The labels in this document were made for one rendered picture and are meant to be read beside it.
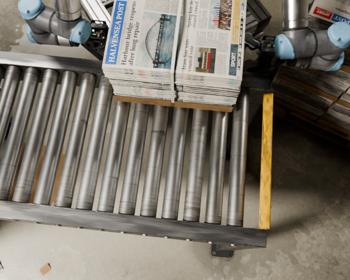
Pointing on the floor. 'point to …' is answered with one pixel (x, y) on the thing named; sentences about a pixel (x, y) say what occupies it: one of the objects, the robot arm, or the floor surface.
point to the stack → (326, 79)
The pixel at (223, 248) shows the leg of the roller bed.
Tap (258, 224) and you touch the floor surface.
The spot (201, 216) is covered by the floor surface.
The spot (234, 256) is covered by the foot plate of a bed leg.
